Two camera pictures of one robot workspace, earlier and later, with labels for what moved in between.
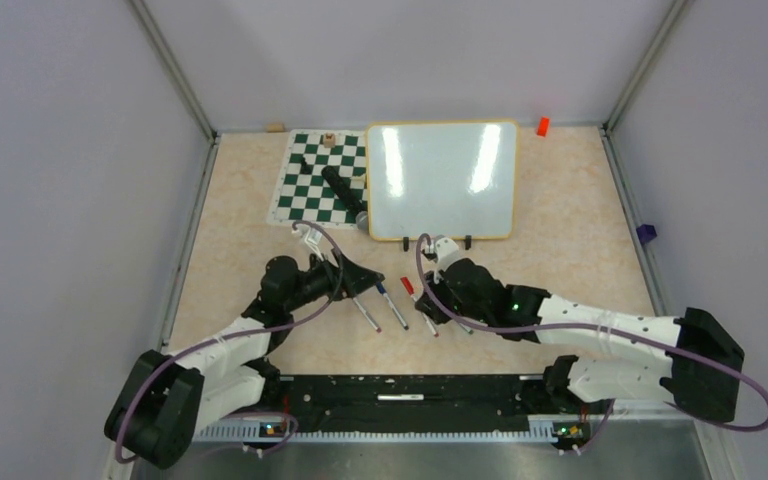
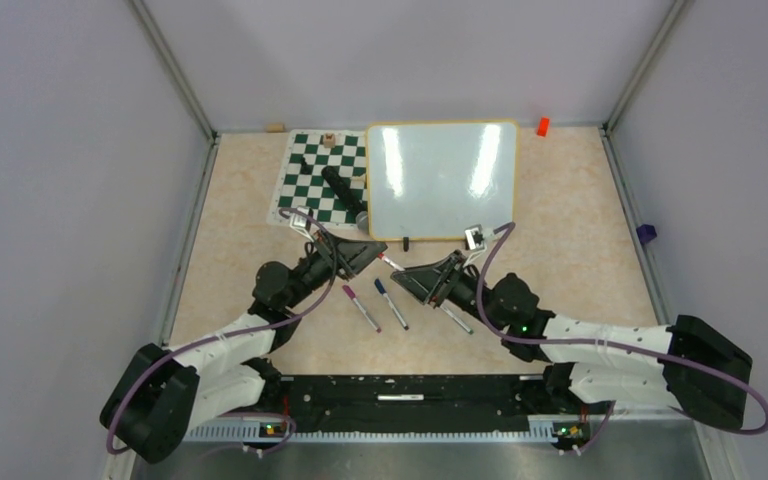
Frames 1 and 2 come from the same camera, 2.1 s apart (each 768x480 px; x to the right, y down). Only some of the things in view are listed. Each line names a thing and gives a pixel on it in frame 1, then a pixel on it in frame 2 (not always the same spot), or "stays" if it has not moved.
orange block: x=543 y=127 stays
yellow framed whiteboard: x=444 y=178 stays
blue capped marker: x=382 y=290 stays
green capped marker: x=411 y=291 -> x=382 y=256
